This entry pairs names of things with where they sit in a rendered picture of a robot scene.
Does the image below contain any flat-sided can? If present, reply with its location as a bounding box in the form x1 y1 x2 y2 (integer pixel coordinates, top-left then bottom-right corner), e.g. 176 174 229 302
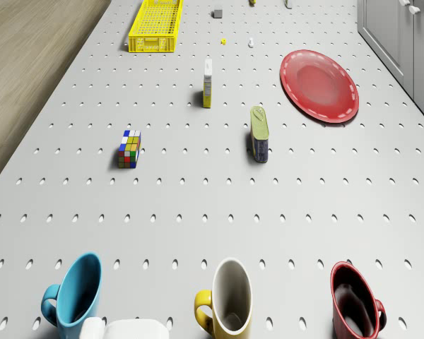
249 106 271 164

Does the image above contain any red mug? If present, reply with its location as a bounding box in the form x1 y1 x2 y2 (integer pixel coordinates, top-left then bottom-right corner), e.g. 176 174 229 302
329 261 388 339

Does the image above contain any yellow mug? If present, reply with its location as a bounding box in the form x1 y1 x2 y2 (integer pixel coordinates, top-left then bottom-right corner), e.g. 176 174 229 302
194 257 254 339

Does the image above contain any puzzle cube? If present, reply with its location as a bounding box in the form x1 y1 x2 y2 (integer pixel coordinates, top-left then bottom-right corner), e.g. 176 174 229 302
117 129 143 170

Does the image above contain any blue mug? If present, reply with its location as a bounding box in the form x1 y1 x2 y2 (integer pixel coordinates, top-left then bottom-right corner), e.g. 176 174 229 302
40 251 104 339

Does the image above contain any red plate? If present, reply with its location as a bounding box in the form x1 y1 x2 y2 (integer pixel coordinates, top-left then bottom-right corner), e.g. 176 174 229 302
279 49 360 124

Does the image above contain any yellow and white box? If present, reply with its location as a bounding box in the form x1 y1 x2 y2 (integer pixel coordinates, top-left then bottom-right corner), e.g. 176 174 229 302
202 58 213 109

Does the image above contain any white cabinet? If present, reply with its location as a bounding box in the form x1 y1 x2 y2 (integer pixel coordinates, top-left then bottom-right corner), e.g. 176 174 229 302
356 0 424 132

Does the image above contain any yellow basket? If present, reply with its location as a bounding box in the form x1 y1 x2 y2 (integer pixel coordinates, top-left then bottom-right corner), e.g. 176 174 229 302
128 0 184 54

